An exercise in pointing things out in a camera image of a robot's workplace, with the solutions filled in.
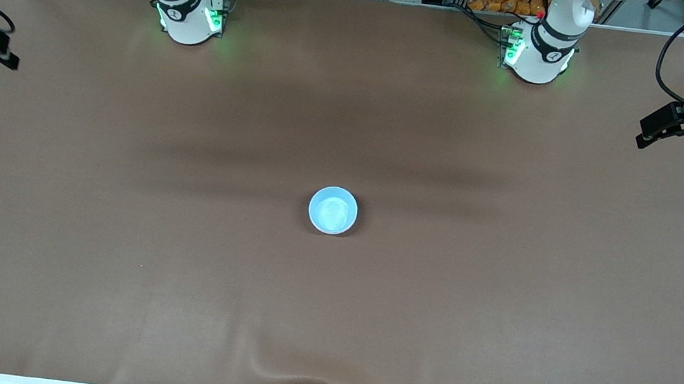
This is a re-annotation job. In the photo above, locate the blue bowl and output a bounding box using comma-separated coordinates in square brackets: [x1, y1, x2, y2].
[305, 183, 361, 238]

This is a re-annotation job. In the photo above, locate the brown table mat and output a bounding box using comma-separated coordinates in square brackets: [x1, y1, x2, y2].
[0, 0, 684, 384]

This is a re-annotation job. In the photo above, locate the green lit base box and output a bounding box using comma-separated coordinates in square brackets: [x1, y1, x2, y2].
[203, 0, 231, 36]
[495, 24, 528, 71]

